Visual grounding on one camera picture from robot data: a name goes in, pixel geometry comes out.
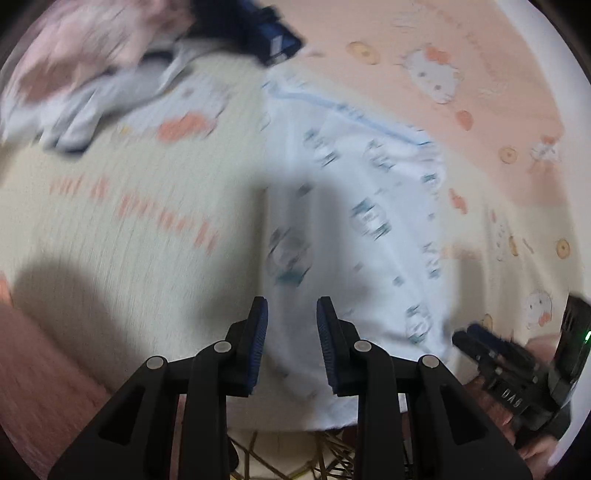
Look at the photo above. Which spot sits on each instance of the white printed children's pants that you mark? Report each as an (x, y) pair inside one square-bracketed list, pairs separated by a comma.
[(352, 213)]

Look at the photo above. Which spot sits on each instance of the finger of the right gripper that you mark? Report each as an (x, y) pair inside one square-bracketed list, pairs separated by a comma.
[(478, 343)]

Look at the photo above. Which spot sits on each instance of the navy blue garment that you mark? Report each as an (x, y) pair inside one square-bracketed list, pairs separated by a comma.
[(253, 29)]

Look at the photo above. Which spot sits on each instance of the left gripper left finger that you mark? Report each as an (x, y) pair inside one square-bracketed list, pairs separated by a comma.
[(172, 413)]

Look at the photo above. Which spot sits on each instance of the person's right hand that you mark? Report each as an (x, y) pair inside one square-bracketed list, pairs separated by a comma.
[(538, 452)]

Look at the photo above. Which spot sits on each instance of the Hello Kitty blanket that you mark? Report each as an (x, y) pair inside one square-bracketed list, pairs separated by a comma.
[(151, 241)]

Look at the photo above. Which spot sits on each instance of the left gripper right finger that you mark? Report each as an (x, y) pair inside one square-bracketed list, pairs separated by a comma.
[(415, 419)]

